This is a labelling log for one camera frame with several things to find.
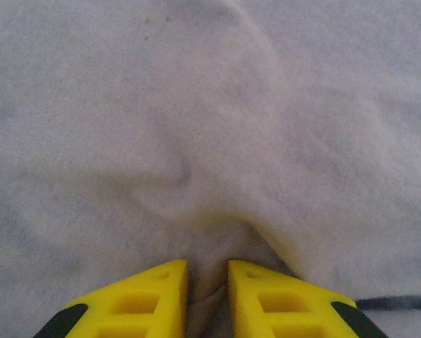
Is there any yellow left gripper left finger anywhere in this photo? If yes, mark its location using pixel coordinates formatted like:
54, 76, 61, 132
32, 259, 190, 338

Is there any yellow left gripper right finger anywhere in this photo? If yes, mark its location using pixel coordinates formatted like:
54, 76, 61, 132
227, 259, 390, 338

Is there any purple t-shirt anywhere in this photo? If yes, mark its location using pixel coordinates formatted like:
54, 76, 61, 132
0, 0, 421, 338

